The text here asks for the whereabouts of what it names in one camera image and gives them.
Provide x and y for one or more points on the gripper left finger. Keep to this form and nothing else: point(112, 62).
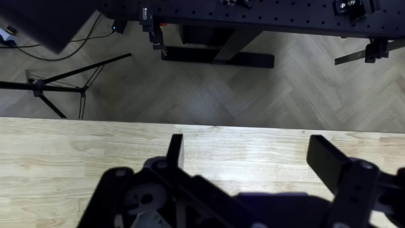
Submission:
point(177, 177)

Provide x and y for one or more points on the black clamp with silver bolts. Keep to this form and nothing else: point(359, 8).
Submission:
point(351, 7)

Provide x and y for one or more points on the dark grey board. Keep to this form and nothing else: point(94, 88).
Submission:
point(47, 19)

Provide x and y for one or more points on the white power strip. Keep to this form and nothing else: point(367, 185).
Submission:
point(6, 37)

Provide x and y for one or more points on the black hanging clamp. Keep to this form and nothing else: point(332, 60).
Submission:
point(155, 34)

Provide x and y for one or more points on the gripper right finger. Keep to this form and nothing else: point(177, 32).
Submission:
point(329, 161)

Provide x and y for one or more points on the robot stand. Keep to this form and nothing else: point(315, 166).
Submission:
point(284, 15)

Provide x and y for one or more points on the black power adapter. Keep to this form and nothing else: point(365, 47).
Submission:
point(119, 27)

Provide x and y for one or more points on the black clamp with metal bar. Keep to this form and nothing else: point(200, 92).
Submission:
point(376, 50)

